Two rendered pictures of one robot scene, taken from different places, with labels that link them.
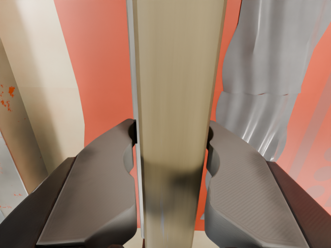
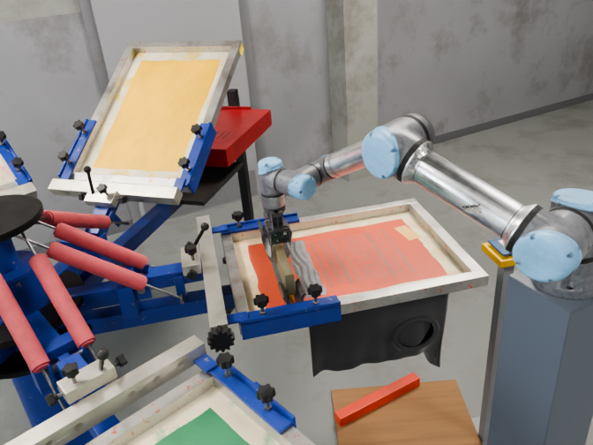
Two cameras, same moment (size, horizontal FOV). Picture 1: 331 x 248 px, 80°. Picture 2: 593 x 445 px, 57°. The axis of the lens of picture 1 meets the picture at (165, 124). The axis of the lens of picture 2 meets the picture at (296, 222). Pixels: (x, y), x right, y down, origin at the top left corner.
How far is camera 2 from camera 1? 186 cm
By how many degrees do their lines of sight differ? 90
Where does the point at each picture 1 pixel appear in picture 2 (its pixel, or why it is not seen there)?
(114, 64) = (266, 269)
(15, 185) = (239, 284)
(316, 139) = (326, 270)
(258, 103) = (303, 266)
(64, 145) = (251, 287)
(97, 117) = (261, 279)
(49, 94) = (249, 277)
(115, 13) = (265, 264)
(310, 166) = (331, 275)
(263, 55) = (299, 260)
